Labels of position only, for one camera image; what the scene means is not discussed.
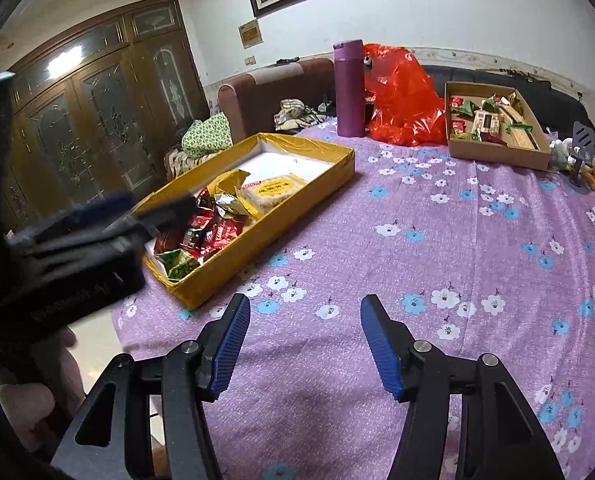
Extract purple thermos bottle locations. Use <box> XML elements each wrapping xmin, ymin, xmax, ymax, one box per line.
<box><xmin>333</xmin><ymin>39</ymin><xmax>366</xmax><ymax>138</ymax></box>

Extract red plastic bag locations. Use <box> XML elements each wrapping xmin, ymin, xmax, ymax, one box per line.
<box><xmin>363</xmin><ymin>44</ymin><xmax>447</xmax><ymax>148</ymax></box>

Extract dark red snack packet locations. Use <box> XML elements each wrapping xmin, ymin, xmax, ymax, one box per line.
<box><xmin>180</xmin><ymin>208</ymin><xmax>215</xmax><ymax>252</ymax></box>

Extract green patterned cushion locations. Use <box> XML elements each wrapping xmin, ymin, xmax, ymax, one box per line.
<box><xmin>181</xmin><ymin>112</ymin><xmax>232</xmax><ymax>159</ymax></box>

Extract yellow gold snack packet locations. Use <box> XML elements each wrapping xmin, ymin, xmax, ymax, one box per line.
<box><xmin>207</xmin><ymin>169</ymin><xmax>250</xmax><ymax>196</ymax></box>

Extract purple floral tablecloth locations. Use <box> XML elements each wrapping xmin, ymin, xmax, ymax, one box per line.
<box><xmin>112</xmin><ymin>139</ymin><xmax>595</xmax><ymax>479</ymax></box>

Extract yellow gold tray box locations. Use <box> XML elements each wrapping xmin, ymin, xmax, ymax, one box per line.
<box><xmin>136</xmin><ymin>133</ymin><xmax>355</xmax><ymax>310</ymax></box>

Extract brown armchair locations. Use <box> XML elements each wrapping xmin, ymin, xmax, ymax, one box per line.
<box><xmin>217</xmin><ymin>58</ymin><xmax>335</xmax><ymax>144</ymax></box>

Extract brown cardboard snack box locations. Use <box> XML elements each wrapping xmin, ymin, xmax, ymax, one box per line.
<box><xmin>444</xmin><ymin>81</ymin><xmax>550</xmax><ymax>170</ymax></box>

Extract wooden cabinet doors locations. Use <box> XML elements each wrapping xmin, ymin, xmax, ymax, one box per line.
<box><xmin>1</xmin><ymin>0</ymin><xmax>209</xmax><ymax>231</ymax></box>

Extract green pea snack packet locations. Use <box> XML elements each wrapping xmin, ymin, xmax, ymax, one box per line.
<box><xmin>155</xmin><ymin>248</ymin><xmax>200</xmax><ymax>282</ymax></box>

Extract long yellow rice cracker pack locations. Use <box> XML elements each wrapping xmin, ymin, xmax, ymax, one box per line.
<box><xmin>240</xmin><ymin>174</ymin><xmax>307</xmax><ymax>214</ymax></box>

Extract red black snack packet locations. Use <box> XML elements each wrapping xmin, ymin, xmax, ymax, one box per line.
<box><xmin>201</xmin><ymin>218</ymin><xmax>244</xmax><ymax>256</ymax></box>

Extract grey phone stand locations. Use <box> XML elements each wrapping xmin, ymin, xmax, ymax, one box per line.
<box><xmin>567</xmin><ymin>122</ymin><xmax>595</xmax><ymax>195</ymax></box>

